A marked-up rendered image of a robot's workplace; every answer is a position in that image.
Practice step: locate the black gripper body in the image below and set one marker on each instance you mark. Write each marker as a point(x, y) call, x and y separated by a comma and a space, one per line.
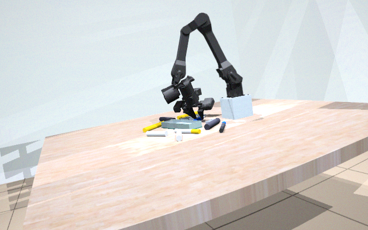
point(192, 101)

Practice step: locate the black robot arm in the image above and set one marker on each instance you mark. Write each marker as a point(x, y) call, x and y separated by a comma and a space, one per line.
point(226, 70)

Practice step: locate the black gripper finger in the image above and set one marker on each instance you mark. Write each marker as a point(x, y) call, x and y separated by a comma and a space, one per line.
point(191, 113)
point(201, 113)

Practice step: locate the keyboard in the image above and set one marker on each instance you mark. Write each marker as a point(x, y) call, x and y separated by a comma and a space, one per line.
point(181, 124)

